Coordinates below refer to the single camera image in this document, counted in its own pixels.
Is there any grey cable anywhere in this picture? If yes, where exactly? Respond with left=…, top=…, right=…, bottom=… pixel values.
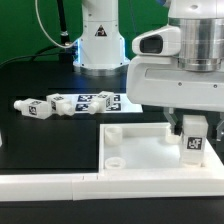
left=34, top=0, right=81, bottom=50

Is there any black cable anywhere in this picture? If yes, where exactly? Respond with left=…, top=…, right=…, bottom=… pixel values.
left=0, top=45, right=74, bottom=69

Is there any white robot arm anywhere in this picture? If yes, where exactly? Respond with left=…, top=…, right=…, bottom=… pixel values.
left=73, top=0, right=224, bottom=138

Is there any white sheet with tags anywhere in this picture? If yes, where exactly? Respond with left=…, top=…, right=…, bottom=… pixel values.
left=64, top=93, right=143, bottom=114

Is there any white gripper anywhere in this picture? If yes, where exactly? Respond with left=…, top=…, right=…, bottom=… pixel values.
left=126, top=56, right=224, bottom=136

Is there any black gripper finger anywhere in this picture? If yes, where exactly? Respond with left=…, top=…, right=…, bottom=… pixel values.
left=216, top=112, right=224, bottom=141

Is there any white L-shaped fence wall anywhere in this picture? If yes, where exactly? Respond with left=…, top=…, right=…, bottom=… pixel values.
left=0, top=168, right=224, bottom=202

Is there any white square table top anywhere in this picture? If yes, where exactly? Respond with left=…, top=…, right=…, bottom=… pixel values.
left=99, top=123, right=224, bottom=175

